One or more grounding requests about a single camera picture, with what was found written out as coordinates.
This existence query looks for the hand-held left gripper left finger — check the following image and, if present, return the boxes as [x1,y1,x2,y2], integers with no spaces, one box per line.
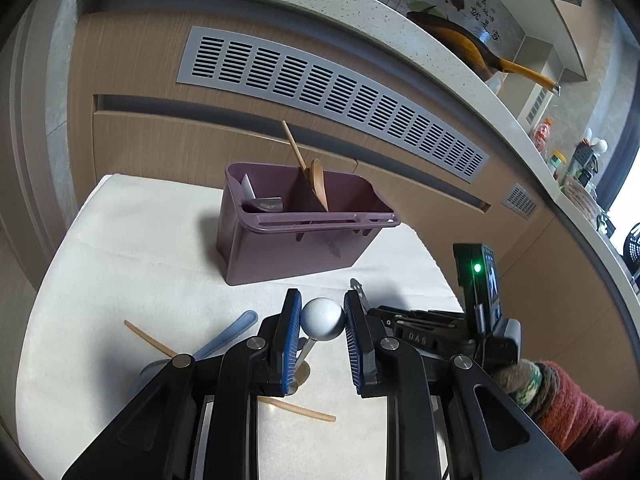
[62,289,303,480]

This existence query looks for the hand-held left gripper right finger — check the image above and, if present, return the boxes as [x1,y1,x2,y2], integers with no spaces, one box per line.
[344,290,584,480]

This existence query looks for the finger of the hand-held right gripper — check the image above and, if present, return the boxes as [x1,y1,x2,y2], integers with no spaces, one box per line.
[368,304,467,329]

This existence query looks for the metal spoon with white ball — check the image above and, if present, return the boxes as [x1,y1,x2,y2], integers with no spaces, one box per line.
[287,297,347,396]

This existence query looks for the blue plastic spoon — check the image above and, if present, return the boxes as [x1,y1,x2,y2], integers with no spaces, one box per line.
[127,310,258,391]

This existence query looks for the purple plastic utensil box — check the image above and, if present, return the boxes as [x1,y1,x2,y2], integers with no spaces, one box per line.
[217,161,402,286]

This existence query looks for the wooden chopstick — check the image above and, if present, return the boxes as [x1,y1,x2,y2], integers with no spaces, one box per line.
[281,121,311,181]
[124,320,337,422]

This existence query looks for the wooden spoon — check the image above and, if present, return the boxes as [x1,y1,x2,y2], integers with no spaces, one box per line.
[306,158,330,212]

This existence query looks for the small grey vent grille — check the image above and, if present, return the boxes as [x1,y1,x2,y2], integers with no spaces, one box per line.
[501,185,540,218]

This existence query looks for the black plastic basket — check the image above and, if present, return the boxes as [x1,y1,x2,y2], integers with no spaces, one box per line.
[622,225,640,281]

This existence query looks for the orange bottle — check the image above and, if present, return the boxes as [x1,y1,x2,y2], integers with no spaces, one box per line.
[532,117,555,153]

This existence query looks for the metal grater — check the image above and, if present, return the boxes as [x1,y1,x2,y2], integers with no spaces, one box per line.
[575,142,601,176]

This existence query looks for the white tablecloth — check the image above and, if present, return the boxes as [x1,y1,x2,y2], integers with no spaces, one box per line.
[15,174,463,480]

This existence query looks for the long grey vent grille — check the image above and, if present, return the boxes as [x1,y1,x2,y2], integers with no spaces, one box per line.
[177,26,490,183]

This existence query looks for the wooden cabinet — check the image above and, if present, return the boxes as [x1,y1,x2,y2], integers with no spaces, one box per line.
[65,10,601,361]

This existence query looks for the stone countertop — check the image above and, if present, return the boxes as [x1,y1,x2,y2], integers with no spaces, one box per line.
[77,0,640,311]

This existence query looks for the grey wall vent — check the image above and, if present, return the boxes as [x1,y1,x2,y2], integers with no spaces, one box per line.
[522,87,551,126]

